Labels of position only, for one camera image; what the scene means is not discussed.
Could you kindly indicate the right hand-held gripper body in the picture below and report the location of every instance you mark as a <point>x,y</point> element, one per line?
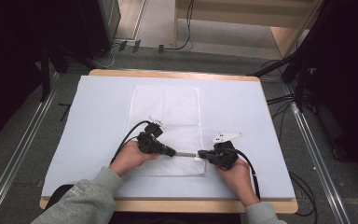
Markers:
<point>225,155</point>

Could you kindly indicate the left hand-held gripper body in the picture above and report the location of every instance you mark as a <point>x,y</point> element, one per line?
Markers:
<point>149,141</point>

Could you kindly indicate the white mesh laundry bag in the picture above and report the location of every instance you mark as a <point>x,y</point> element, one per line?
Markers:
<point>167,105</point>

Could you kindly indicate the person's right hand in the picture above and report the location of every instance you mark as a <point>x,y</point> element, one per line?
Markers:
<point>239,175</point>

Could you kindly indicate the person's left hand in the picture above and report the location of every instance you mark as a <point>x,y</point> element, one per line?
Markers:
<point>129,158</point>

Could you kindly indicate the white table mat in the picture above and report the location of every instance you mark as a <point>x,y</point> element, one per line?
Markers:
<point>90,124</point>

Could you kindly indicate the small black floor block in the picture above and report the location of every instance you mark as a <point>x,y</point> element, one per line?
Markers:
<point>122,45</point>
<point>136,46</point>
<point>161,48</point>

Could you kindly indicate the black metal stand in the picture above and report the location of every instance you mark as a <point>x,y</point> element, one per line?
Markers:
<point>301,90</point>
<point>45,77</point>

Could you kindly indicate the dark cabinet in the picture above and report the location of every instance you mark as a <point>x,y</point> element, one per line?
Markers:
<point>96,25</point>

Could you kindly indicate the black curtain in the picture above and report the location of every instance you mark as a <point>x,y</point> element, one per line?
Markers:
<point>348,77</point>
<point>12,62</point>

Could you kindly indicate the metal floor rail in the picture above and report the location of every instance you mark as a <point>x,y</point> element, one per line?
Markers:
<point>18,158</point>
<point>317,155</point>

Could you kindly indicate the light wooden furniture frame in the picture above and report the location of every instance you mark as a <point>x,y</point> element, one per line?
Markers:
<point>230,12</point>

